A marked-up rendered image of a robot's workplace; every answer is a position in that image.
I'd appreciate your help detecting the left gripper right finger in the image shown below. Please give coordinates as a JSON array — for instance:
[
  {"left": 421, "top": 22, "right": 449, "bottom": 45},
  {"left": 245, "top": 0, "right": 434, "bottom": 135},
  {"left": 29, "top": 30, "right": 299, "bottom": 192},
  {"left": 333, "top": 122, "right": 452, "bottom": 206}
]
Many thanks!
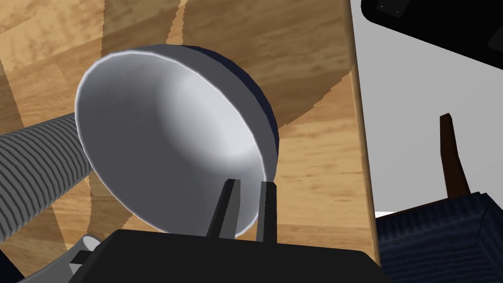
[{"left": 255, "top": 180, "right": 278, "bottom": 243}]

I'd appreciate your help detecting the grey ribbed cylinder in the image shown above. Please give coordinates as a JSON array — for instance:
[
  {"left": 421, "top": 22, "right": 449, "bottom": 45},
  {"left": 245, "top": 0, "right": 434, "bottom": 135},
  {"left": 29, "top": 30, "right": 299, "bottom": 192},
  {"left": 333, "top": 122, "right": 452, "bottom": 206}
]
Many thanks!
[{"left": 0, "top": 113, "right": 93, "bottom": 245}]

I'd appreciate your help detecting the black block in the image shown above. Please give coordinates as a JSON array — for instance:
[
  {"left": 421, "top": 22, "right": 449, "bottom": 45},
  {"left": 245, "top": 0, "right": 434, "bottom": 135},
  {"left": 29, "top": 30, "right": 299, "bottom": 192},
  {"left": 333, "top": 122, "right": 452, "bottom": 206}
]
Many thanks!
[{"left": 360, "top": 0, "right": 503, "bottom": 72}]

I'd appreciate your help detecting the white bowl with dark outside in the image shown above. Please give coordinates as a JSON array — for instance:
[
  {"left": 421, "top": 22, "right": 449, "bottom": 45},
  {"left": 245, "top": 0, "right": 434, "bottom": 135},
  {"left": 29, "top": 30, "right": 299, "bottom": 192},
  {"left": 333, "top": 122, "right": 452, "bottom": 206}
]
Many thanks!
[{"left": 74, "top": 44, "right": 280, "bottom": 237}]

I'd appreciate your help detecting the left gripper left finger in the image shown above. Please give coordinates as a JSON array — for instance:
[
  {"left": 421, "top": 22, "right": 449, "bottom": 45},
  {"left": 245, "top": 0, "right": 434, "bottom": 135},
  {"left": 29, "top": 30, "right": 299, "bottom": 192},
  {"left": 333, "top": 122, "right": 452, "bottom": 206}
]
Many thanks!
[{"left": 206, "top": 178, "right": 242, "bottom": 240}]

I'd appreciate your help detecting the dark blue chair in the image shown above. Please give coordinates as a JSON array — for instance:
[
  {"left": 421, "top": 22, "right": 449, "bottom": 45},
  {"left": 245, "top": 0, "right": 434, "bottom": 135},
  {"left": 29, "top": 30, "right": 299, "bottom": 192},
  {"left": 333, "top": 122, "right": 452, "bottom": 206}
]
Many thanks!
[{"left": 374, "top": 113, "right": 503, "bottom": 283}]

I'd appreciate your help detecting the wooden table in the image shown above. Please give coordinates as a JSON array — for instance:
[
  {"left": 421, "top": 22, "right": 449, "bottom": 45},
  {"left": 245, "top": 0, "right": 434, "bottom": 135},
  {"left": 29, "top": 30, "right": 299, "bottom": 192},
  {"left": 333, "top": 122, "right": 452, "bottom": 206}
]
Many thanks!
[{"left": 0, "top": 0, "right": 382, "bottom": 278}]

